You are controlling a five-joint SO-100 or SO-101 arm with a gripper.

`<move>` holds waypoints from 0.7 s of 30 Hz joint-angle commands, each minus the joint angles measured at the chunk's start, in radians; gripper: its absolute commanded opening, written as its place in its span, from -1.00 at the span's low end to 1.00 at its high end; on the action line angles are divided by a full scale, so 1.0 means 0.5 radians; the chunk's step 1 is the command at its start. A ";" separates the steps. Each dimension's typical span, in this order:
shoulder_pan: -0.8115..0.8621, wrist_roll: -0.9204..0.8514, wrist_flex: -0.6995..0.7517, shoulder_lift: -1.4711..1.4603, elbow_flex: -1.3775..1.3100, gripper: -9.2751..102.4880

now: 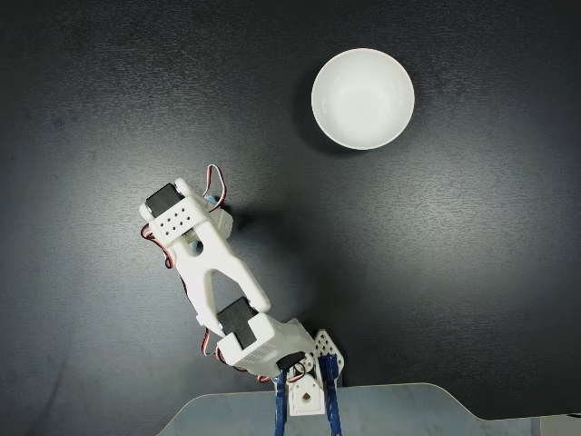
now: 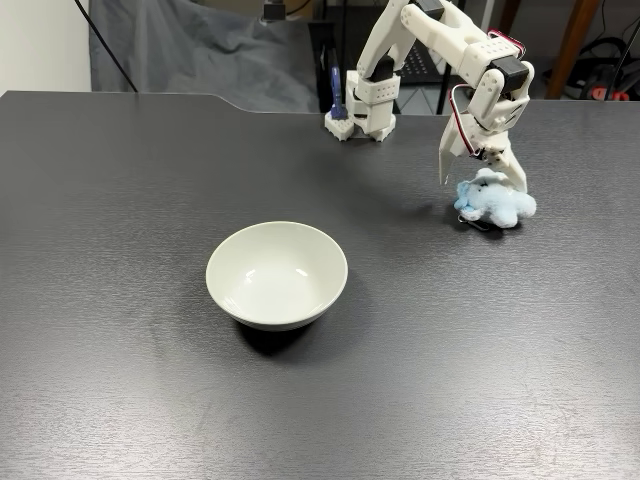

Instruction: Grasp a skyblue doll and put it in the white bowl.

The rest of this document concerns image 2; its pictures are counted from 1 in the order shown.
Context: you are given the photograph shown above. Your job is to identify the thick wooden leg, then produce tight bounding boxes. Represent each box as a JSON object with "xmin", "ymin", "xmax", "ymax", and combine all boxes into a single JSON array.
[{"xmin": 544, "ymin": 0, "xmax": 601, "ymax": 100}]

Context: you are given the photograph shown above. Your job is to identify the blue table clamp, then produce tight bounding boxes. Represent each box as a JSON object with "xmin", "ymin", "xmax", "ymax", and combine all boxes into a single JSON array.
[{"xmin": 328, "ymin": 63, "xmax": 348, "ymax": 120}]

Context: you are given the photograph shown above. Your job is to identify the red white gripper cable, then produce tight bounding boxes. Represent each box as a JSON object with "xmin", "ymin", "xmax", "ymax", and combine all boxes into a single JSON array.
[{"xmin": 449, "ymin": 84, "xmax": 484, "ymax": 159}]

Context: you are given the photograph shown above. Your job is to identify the white bowl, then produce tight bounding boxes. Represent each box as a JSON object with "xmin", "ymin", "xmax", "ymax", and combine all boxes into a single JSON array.
[{"xmin": 205, "ymin": 221, "xmax": 350, "ymax": 332}]

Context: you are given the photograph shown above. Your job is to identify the thin black pole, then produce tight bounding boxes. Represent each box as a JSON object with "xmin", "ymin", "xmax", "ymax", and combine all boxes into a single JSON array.
[{"xmin": 74, "ymin": 0, "xmax": 139, "ymax": 94}]

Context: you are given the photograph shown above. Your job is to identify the skyblue plush doll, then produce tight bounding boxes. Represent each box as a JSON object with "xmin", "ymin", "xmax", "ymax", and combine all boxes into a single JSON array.
[{"xmin": 453, "ymin": 167, "xmax": 538, "ymax": 232}]

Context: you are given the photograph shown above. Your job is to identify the black equipment with hose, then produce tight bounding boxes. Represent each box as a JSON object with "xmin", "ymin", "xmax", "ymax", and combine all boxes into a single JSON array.
[{"xmin": 543, "ymin": 34, "xmax": 640, "ymax": 101}]

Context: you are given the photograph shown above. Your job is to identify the red white arm cable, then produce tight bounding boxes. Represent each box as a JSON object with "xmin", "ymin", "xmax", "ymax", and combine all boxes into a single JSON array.
[{"xmin": 487, "ymin": 30, "xmax": 528, "ymax": 57}]

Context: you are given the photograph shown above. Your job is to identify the thin wooden leg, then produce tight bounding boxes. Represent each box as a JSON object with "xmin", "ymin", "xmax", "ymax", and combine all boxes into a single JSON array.
[{"xmin": 494, "ymin": 0, "xmax": 522, "ymax": 39}]

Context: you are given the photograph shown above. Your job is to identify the grey cloth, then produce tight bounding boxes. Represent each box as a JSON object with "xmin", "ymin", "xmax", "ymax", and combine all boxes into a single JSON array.
[{"xmin": 88, "ymin": 0, "xmax": 324, "ymax": 115}]

